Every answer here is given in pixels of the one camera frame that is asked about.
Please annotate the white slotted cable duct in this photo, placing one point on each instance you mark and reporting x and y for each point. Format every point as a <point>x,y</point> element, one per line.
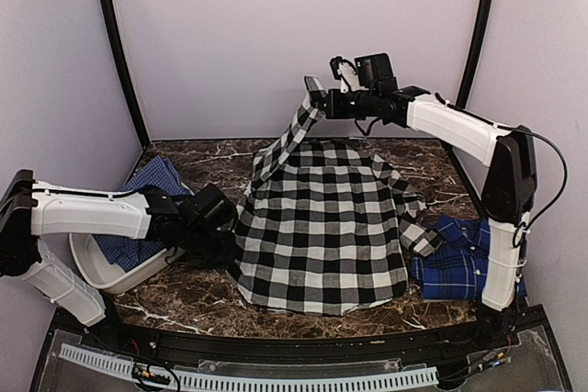
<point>225,376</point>

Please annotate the small-check blue shirt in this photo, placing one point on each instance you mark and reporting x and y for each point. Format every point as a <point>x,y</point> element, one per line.
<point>129,253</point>

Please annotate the grey plastic bin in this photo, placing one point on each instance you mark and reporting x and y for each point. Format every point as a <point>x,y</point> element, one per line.
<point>110,277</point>

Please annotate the black corner frame post right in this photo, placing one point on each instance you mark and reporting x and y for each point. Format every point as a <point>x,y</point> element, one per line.
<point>474,53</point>

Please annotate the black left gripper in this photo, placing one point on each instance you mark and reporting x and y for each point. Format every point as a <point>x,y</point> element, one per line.
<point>225,259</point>

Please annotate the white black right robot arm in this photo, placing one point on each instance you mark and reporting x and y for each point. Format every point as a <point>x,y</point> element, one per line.
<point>368,88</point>

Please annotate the black corner frame post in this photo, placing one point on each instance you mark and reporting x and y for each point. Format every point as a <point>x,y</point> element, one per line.
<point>474,53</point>
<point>123,71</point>

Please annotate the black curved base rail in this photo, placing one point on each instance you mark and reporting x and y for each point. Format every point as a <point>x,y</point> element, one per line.
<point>533,359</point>

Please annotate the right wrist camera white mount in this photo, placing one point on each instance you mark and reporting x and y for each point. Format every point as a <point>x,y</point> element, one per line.
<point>344,71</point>

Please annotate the black white checked shirt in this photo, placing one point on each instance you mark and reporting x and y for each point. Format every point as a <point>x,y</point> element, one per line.
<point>323,227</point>

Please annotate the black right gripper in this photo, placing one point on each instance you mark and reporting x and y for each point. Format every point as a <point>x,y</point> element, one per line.
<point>334,111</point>

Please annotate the black corner frame post left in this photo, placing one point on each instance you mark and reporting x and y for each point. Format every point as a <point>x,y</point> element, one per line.
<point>123,71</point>

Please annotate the blue plaid folded shirt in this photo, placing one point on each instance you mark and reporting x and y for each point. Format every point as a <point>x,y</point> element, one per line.
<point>477,260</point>

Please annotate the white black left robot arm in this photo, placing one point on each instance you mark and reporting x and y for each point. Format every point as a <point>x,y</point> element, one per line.
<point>30,209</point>

